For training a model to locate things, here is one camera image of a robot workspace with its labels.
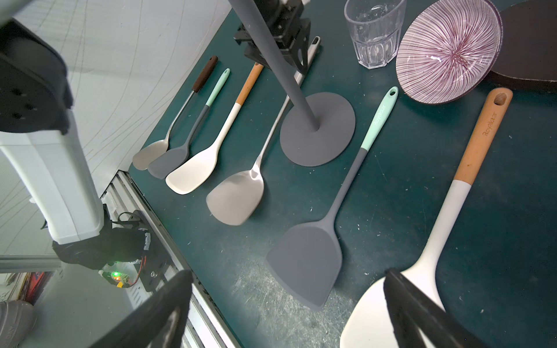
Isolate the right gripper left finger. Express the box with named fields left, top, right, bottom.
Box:
left=92, top=270, right=193, bottom=347

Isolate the grey utensil mint handle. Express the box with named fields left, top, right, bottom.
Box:
left=265, top=86, right=399, bottom=311

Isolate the brown metal scroll stand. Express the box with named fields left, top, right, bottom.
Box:
left=486, top=0, right=556, bottom=94

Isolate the grey utensil rack stand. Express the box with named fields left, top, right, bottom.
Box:
left=231, top=1, right=355, bottom=167

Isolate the cream utensil orange handle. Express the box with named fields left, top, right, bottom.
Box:
left=165, top=63, right=264, bottom=195

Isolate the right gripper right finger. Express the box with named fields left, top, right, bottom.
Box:
left=383, top=268, right=486, bottom=347

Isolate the white spatula light wood handle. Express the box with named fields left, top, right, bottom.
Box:
left=339, top=88, right=513, bottom=347

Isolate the pink striped bowl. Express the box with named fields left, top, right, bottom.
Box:
left=396, top=1, right=503, bottom=104

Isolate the all steel turner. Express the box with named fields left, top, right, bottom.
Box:
left=205, top=35, right=322, bottom=227

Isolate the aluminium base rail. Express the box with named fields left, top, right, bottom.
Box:
left=102, top=171, right=240, bottom=347

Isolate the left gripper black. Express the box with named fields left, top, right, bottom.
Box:
left=253, top=1, right=310, bottom=74

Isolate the clear drinking glass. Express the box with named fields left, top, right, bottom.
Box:
left=344, top=0, right=407, bottom=70

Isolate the grey turner mint handle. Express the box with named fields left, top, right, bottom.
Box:
left=147, top=68, right=231, bottom=179

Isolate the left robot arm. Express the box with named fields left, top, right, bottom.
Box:
left=1, top=1, right=152, bottom=270

